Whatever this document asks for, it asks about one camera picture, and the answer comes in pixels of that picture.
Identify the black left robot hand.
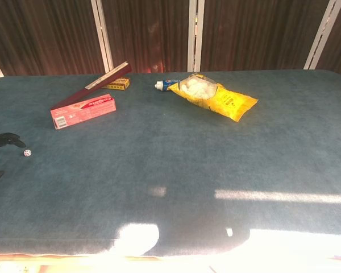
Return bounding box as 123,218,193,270
0,132,27,186

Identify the red Colgate toothpaste box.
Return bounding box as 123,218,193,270
50,93,117,130

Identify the long dark red box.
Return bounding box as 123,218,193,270
50,63,132,110

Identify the small yellow red box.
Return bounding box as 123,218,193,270
102,77,131,91

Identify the blue table cloth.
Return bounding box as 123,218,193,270
0,69,341,258

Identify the blue white toothpaste tube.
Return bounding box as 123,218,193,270
155,78,182,92

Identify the dark brown curtain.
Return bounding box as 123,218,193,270
0,0,341,81

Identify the yellow snack bag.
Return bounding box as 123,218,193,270
168,73,259,122

